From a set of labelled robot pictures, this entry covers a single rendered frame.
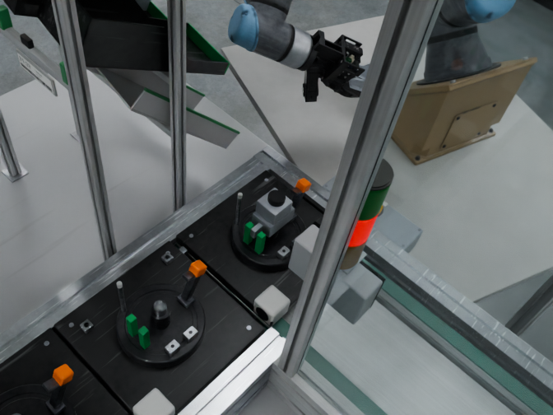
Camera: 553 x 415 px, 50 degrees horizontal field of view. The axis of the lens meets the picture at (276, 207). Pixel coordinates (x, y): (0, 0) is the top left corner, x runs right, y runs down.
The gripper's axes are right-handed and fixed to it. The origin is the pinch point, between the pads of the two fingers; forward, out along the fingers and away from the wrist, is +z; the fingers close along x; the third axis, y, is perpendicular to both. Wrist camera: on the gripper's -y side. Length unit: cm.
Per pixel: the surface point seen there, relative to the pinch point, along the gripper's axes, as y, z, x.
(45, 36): -166, -49, 123
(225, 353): -9, -30, -58
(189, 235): -15, -34, -36
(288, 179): -11.1, -15.4, -21.3
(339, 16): -109, 89, 160
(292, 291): -6, -19, -47
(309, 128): -21.1, -1.8, 1.8
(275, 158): -13.1, -17.2, -15.9
